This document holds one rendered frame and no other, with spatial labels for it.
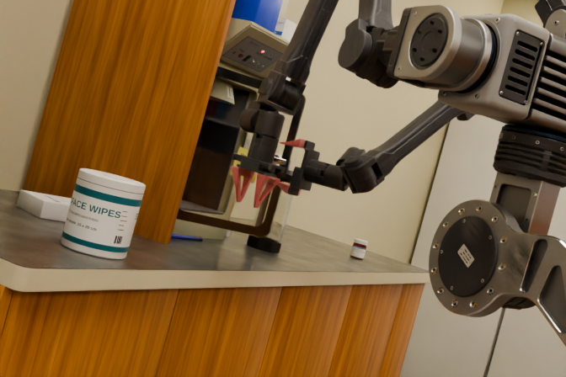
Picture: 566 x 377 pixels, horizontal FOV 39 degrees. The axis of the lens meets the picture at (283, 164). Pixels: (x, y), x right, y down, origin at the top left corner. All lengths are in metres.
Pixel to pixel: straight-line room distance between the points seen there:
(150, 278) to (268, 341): 0.63
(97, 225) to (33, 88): 0.77
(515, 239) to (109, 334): 0.76
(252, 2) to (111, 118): 0.46
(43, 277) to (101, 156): 0.75
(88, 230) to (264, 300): 0.63
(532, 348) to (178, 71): 3.32
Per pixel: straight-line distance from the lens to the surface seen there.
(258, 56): 2.09
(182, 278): 1.63
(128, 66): 2.04
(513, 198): 1.46
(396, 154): 1.93
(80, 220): 1.53
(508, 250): 1.34
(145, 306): 1.62
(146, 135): 1.96
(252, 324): 2.00
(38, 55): 2.21
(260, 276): 1.90
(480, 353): 4.89
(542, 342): 4.80
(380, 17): 1.50
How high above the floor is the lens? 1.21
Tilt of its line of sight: 1 degrees down
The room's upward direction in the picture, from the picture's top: 15 degrees clockwise
